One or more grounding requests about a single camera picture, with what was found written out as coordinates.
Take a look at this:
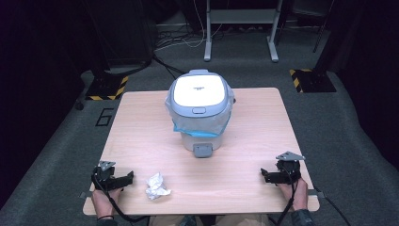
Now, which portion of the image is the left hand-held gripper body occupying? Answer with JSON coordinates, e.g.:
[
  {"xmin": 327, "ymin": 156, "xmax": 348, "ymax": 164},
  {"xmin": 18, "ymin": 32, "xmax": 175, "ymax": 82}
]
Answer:
[{"xmin": 91, "ymin": 160, "xmax": 127, "ymax": 193}]

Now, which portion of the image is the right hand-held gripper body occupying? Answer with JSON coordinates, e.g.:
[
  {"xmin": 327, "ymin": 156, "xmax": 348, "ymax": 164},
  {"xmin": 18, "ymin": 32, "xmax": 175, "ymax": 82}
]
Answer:
[{"xmin": 272, "ymin": 151, "xmax": 306, "ymax": 186}]

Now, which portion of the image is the white paper ball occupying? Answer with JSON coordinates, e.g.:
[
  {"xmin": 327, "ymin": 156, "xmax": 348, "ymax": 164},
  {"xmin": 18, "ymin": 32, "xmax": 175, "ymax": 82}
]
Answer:
[{"xmin": 145, "ymin": 171, "xmax": 172, "ymax": 201}]

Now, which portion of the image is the white grey pedal trash can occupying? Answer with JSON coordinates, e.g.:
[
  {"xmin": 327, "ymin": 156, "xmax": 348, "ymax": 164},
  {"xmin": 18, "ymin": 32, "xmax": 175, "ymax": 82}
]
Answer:
[{"xmin": 165, "ymin": 69, "xmax": 236, "ymax": 159}]

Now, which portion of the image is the person's left hand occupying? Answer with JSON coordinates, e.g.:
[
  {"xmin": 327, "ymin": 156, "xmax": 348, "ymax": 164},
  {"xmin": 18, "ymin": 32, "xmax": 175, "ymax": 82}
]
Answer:
[{"xmin": 90, "ymin": 186, "xmax": 124, "ymax": 218}]

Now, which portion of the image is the person's right hand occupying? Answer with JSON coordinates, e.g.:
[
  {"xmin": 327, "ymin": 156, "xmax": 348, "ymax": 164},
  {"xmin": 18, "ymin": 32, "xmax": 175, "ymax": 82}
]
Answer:
[{"xmin": 277, "ymin": 176, "xmax": 310, "ymax": 212}]

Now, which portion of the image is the translucent blue trash bag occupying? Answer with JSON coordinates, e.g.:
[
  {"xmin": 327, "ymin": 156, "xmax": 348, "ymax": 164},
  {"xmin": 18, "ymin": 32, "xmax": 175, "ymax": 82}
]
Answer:
[{"xmin": 165, "ymin": 89, "xmax": 236, "ymax": 138}]

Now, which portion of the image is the black stand with striped base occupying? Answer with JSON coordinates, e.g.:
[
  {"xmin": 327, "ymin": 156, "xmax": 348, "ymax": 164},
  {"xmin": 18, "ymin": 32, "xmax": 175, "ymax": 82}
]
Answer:
[
  {"xmin": 80, "ymin": 0, "xmax": 155, "ymax": 102},
  {"xmin": 289, "ymin": 0, "xmax": 349, "ymax": 94}
]

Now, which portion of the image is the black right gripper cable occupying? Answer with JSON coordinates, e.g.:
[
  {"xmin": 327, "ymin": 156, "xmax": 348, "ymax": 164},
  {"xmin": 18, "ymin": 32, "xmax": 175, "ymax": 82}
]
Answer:
[{"xmin": 273, "ymin": 175, "xmax": 299, "ymax": 226}]

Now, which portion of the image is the thin black floor cable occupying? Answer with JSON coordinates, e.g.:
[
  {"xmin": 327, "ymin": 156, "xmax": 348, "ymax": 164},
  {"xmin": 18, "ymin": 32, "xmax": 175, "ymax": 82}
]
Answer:
[{"xmin": 313, "ymin": 186, "xmax": 353, "ymax": 226}]

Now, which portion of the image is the bundle of white floor cables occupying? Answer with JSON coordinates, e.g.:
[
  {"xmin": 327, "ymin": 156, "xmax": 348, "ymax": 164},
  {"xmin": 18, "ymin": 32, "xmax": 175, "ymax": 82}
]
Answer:
[{"xmin": 154, "ymin": 0, "xmax": 224, "ymax": 52}]

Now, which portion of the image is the white metal desk frame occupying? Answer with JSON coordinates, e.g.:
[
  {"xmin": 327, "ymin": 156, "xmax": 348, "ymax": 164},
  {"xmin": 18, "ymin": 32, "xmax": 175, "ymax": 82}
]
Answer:
[{"xmin": 203, "ymin": 0, "xmax": 285, "ymax": 63}]

